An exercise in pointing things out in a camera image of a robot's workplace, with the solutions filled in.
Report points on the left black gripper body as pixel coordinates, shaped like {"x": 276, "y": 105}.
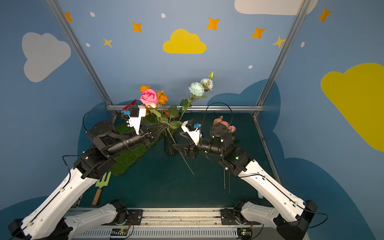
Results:
{"x": 147, "y": 135}

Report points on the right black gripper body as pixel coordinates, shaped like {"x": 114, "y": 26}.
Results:
{"x": 193, "y": 148}

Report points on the magenta rose stem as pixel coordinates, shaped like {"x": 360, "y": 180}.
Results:
{"x": 172, "y": 124}

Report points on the peach pink rose stem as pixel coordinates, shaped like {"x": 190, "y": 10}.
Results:
{"x": 232, "y": 130}

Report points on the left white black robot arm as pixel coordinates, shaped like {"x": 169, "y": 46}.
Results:
{"x": 48, "y": 221}

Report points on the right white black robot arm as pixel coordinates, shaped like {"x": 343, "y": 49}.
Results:
{"x": 290, "y": 215}

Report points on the dark glass vase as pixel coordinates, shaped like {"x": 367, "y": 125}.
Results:
{"x": 168, "y": 146}

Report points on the orange gerbera flower stem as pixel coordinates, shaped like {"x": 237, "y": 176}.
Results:
{"x": 169, "y": 116}

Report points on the orange poppy flower stem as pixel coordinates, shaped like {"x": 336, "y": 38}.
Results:
{"x": 152, "y": 98}

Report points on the dark red flower stem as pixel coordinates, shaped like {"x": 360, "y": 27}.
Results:
{"x": 126, "y": 109}

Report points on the green garden fork tool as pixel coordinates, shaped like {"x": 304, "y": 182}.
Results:
{"x": 103, "y": 182}

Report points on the pale blue white flower stem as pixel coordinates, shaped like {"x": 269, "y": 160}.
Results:
{"x": 197, "y": 91}

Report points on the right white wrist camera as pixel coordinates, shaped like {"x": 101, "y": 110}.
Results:
{"x": 193, "y": 130}

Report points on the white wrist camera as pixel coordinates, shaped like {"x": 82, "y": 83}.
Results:
{"x": 193, "y": 130}
{"x": 135, "y": 113}

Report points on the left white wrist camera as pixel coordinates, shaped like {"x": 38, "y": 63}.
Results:
{"x": 135, "y": 113}

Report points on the aluminium frame back bar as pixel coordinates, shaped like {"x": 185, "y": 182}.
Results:
{"x": 214, "y": 108}

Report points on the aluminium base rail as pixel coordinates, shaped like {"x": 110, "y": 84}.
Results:
{"x": 182, "y": 223}

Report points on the aluminium frame right post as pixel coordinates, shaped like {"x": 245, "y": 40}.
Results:
{"x": 291, "y": 36}

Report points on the aluminium frame post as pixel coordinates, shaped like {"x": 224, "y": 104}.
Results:
{"x": 291, "y": 36}
{"x": 60, "y": 16}

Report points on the aluminium frame left post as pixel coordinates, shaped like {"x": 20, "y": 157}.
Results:
{"x": 60, "y": 16}

